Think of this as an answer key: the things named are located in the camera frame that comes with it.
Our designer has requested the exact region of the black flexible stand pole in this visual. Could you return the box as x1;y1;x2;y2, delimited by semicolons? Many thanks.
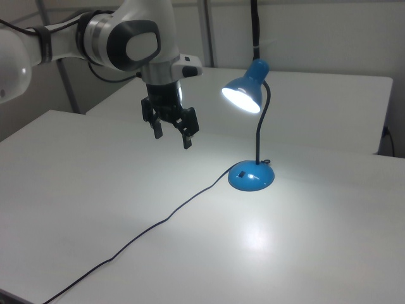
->
250;0;264;61

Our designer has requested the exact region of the white side table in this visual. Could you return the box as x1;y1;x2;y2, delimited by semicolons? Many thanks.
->
85;66;394;156

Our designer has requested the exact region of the black lamp power cable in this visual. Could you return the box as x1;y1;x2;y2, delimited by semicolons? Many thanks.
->
40;159;272;304

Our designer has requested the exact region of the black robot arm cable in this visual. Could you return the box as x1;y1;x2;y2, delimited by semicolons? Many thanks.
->
0;18;142;82

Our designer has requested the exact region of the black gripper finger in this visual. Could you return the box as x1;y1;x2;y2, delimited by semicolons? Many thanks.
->
173;106;201;151
140;96;164;141

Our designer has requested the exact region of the blue gooseneck desk lamp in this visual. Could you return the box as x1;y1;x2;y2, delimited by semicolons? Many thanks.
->
220;58;276;192

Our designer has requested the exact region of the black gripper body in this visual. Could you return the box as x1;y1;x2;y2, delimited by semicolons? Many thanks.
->
145;80;185;125

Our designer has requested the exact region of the black cable at table edge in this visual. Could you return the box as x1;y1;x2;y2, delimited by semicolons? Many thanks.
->
382;125;397;157

